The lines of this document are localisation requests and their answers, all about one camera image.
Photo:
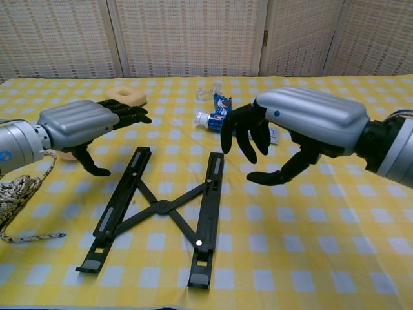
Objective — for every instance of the blue white toothpaste tube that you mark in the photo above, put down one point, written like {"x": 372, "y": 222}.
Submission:
{"x": 211, "y": 121}

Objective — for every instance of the woven folding screen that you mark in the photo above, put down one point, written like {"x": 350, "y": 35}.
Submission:
{"x": 187, "y": 38}

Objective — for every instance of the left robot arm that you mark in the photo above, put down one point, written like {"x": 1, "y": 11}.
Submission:
{"x": 16, "y": 145}

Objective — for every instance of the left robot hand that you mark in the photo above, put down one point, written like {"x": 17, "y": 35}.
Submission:
{"x": 74, "y": 122}

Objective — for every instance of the yellow sponge with hole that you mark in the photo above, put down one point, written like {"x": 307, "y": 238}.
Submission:
{"x": 132, "y": 95}

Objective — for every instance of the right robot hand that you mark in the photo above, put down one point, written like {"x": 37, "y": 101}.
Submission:
{"x": 316, "y": 119}

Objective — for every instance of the black folding laptop stand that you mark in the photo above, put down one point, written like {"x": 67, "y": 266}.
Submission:
{"x": 163, "y": 206}

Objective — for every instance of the yellow checkered tablecloth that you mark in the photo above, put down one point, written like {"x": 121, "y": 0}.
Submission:
{"x": 290, "y": 242}

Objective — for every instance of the brass screen hinge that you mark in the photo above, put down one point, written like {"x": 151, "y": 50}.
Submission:
{"x": 266, "y": 37}

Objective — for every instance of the blue torn toothpaste package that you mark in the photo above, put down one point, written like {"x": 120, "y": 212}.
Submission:
{"x": 222, "y": 101}

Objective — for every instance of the clear plastic packaging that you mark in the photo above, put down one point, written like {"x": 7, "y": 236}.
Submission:
{"x": 205, "y": 95}

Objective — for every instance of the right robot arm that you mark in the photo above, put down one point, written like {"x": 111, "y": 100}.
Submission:
{"x": 393, "y": 148}

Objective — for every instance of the pink ball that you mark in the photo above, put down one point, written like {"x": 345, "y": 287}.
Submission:
{"x": 66, "y": 155}

